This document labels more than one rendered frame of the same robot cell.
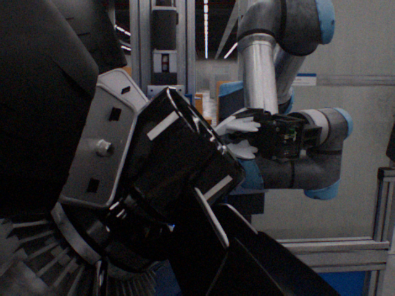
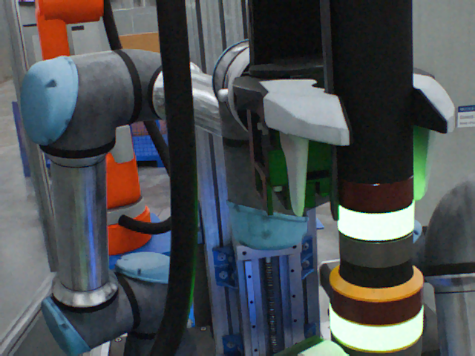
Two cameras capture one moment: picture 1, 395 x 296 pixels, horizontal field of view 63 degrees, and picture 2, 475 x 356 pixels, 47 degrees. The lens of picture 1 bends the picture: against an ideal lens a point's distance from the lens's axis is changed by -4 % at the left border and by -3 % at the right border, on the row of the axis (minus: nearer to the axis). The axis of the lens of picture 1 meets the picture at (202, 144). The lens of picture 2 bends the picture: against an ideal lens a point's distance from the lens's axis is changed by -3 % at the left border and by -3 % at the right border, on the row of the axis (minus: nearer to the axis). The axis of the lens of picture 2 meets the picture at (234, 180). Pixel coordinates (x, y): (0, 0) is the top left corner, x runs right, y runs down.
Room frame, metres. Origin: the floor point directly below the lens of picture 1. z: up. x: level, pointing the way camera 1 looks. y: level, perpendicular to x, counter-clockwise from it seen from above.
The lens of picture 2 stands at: (0.18, 0.09, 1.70)
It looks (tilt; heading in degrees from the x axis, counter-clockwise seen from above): 17 degrees down; 6
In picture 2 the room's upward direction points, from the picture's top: 5 degrees counter-clockwise
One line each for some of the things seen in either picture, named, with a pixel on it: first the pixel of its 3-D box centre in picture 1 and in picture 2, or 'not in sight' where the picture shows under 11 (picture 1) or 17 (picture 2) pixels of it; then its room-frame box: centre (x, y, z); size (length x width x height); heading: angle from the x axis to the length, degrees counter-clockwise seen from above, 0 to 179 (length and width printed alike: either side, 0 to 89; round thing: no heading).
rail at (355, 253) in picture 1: (217, 258); not in sight; (0.78, -0.04, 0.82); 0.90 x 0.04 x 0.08; 92
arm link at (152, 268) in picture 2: not in sight; (146, 288); (1.13, 0.37, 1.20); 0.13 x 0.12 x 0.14; 135
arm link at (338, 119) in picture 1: (326, 127); not in sight; (0.69, -0.26, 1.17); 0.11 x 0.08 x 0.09; 129
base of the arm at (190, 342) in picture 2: not in sight; (157, 338); (1.14, 0.37, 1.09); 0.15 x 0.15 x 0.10
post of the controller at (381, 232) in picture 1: (382, 205); not in sight; (0.80, -0.47, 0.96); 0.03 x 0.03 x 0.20; 2
